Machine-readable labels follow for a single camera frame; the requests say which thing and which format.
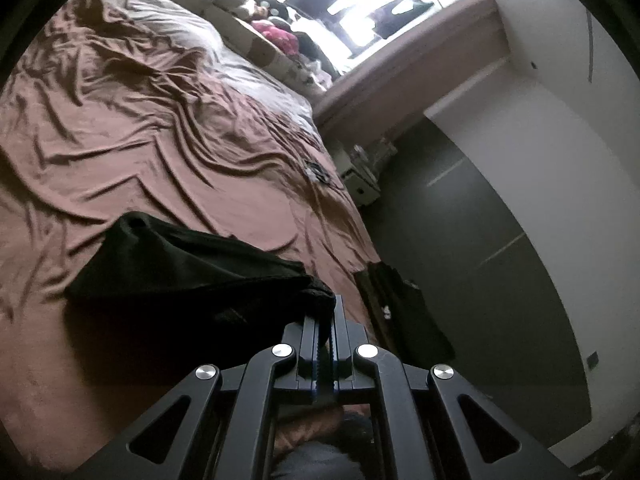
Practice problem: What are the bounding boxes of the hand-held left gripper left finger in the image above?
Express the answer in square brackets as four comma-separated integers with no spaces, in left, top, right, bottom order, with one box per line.
[72,310,332,480]

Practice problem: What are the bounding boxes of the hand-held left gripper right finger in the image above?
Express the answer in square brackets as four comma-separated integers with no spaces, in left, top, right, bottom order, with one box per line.
[327,294,576,480]

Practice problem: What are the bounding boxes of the stack of dark clothes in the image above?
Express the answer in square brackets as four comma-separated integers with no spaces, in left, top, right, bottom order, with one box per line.
[367,260,456,361]

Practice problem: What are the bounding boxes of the black t-shirt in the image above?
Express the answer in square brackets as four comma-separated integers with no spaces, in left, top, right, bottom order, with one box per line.
[64,211,337,341]

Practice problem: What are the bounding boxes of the dark clothes on sill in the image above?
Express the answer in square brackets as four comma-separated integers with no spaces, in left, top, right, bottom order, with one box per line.
[292,30,331,66]

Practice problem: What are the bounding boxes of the white nightstand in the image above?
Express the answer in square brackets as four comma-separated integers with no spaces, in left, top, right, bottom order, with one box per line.
[337,145,396,206]

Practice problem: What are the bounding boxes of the small dark item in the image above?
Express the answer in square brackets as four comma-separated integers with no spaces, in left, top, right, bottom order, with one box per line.
[304,160,331,186]

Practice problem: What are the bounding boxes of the bed with brown sheet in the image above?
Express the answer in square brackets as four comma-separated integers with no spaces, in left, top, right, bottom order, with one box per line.
[0,0,386,461]

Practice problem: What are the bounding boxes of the beige curtain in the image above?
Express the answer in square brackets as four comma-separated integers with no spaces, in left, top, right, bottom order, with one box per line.
[312,0,511,131]

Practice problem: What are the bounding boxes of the pink plush toy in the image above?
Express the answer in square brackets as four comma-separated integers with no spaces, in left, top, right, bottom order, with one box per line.
[251,20,296,53]

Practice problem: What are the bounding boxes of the hanging dark coat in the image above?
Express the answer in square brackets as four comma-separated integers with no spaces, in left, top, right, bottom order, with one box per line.
[372,2,436,41]

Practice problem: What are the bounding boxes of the black white plush toy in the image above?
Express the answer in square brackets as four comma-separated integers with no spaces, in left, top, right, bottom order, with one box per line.
[252,0,286,21]

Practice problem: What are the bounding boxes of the beige plush toy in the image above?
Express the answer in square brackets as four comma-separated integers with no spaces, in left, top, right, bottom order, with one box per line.
[215,0,256,16]

